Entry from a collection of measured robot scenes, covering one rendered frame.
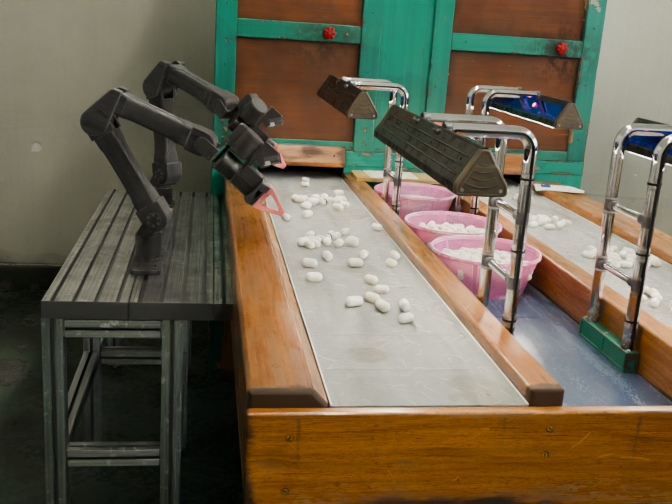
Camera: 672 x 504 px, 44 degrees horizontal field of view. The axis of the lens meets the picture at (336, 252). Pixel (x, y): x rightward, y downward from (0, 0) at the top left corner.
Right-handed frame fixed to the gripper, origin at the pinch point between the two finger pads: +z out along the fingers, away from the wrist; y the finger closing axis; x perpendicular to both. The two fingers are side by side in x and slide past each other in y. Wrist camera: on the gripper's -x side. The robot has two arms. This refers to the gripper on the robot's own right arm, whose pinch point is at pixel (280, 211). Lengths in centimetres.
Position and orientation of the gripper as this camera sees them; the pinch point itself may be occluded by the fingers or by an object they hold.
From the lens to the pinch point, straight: 206.0
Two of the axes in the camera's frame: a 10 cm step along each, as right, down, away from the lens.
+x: -6.9, 7.2, 1.0
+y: -1.4, -2.7, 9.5
